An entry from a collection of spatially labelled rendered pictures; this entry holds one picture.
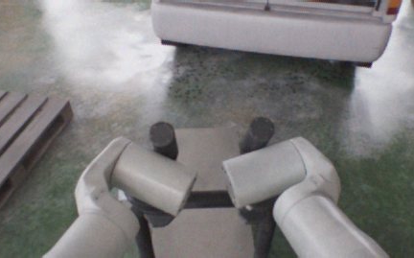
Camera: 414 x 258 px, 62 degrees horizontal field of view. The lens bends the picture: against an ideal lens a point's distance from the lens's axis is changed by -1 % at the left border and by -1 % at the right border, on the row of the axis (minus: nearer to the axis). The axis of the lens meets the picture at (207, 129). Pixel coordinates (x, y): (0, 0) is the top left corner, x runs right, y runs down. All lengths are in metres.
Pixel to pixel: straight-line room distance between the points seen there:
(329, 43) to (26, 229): 1.87
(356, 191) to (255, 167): 1.48
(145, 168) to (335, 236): 0.23
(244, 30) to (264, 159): 1.74
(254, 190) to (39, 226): 1.45
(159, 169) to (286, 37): 1.78
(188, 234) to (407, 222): 1.04
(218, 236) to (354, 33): 1.39
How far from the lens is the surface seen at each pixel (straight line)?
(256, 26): 2.13
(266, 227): 0.88
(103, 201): 0.40
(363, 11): 2.31
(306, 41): 2.17
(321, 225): 0.36
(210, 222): 1.41
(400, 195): 1.99
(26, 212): 1.88
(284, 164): 0.45
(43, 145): 2.14
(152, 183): 0.44
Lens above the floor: 1.39
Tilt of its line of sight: 42 degrees down
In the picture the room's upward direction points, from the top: straight up
